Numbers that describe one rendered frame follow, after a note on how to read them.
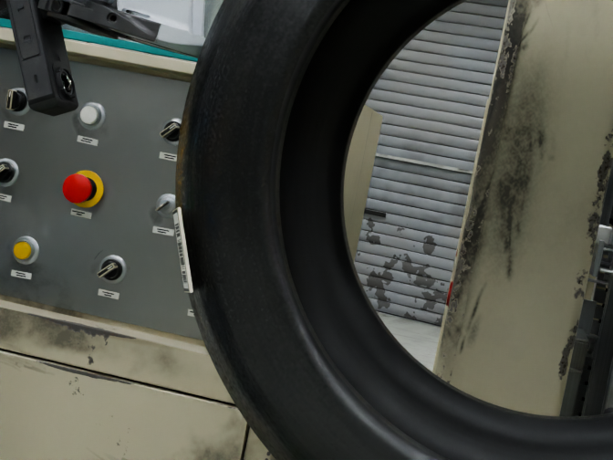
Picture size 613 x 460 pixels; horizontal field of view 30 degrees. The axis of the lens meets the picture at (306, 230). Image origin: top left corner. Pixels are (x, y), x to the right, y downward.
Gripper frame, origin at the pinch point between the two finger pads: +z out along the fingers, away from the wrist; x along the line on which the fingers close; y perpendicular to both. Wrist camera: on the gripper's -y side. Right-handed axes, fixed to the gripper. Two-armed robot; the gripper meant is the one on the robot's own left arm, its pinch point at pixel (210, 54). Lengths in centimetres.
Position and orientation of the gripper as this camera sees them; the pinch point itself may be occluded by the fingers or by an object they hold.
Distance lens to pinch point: 92.6
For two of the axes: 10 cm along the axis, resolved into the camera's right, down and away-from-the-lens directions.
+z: 9.3, 3.1, -1.8
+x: 1.9, 0.0, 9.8
